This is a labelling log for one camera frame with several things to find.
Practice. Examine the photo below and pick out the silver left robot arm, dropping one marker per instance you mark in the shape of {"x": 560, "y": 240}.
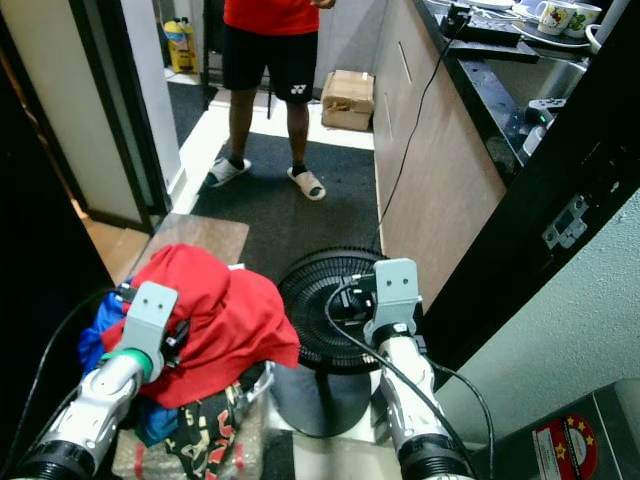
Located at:
{"x": 105, "y": 395}

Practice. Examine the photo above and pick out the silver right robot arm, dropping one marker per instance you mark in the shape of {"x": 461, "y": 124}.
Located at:
{"x": 420, "y": 400}

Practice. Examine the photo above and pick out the black standing fan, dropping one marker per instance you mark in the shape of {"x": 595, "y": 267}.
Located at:
{"x": 310, "y": 310}

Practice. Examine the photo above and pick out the red garment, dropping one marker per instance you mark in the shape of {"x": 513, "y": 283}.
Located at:
{"x": 235, "y": 320}

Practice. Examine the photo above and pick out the blue garment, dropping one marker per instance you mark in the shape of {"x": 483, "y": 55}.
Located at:
{"x": 95, "y": 335}

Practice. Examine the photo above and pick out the dark grey floor carpet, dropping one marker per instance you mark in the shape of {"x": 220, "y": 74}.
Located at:
{"x": 310, "y": 215}

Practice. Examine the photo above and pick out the black patterned garment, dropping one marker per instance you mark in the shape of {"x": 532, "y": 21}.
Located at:
{"x": 205, "y": 440}

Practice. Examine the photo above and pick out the brown doormat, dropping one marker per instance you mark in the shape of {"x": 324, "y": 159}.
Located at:
{"x": 195, "y": 235}

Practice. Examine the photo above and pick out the clear plastic laundry basket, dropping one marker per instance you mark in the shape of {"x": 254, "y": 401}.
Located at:
{"x": 255, "y": 430}

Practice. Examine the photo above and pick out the brown wooden counter cabinet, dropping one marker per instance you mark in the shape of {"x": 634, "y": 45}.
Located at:
{"x": 440, "y": 170}

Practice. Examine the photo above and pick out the cardboard box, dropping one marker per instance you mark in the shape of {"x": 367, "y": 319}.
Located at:
{"x": 348, "y": 100}

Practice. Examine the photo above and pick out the white bottle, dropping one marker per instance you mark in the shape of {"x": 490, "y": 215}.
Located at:
{"x": 534, "y": 140}

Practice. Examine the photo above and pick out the red round sticker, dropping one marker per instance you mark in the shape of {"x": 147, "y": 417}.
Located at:
{"x": 565, "y": 448}

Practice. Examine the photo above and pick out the person in red shirt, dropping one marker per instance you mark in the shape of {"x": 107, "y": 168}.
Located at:
{"x": 265, "y": 50}

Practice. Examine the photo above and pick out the yellow detergent bottle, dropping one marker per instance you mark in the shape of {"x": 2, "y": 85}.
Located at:
{"x": 181, "y": 47}

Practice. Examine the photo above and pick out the flat black countertop device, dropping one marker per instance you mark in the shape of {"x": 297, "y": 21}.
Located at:
{"x": 485, "y": 27}

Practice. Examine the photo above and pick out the white printed mug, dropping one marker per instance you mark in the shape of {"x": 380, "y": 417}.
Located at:
{"x": 586, "y": 18}
{"x": 554, "y": 16}

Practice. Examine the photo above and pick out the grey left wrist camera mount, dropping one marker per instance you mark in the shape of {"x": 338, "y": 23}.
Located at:
{"x": 150, "y": 318}

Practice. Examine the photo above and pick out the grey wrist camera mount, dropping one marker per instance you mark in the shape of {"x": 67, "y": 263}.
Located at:
{"x": 396, "y": 292}
{"x": 150, "y": 318}

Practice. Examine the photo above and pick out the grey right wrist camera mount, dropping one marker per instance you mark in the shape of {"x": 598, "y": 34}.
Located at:
{"x": 396, "y": 292}

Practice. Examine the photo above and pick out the metal hinge bracket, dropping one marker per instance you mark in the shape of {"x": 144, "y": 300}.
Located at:
{"x": 567, "y": 222}

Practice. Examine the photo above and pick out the beige door with dark frame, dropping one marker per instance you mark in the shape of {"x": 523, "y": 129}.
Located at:
{"x": 75, "y": 110}

